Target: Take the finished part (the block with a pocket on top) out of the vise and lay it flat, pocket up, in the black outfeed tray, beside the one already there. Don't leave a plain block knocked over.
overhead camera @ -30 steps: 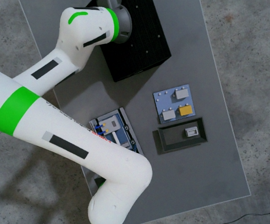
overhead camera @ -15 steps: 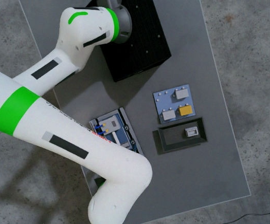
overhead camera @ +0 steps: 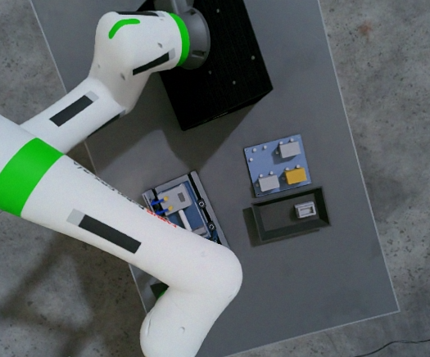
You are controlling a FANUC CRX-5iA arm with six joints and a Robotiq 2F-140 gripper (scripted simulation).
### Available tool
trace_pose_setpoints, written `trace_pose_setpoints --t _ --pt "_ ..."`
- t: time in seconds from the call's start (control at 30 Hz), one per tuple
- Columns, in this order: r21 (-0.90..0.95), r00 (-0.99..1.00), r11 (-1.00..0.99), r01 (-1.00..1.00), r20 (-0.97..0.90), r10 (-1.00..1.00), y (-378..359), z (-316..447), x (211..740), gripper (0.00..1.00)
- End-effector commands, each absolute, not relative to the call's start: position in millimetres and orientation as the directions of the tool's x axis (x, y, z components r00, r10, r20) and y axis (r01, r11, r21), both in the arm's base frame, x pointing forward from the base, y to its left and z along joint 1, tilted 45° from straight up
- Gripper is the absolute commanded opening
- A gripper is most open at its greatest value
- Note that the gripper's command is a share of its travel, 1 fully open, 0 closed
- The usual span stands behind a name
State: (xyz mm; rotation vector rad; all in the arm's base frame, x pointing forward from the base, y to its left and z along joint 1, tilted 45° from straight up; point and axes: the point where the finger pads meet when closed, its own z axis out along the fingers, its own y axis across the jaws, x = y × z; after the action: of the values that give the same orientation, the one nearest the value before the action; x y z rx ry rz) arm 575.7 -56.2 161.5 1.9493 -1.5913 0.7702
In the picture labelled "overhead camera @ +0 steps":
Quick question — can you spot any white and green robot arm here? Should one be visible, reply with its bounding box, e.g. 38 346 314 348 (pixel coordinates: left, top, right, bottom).
0 0 242 357

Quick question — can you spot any yellow rectangular block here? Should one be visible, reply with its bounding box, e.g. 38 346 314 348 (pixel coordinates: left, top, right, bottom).
284 167 306 185

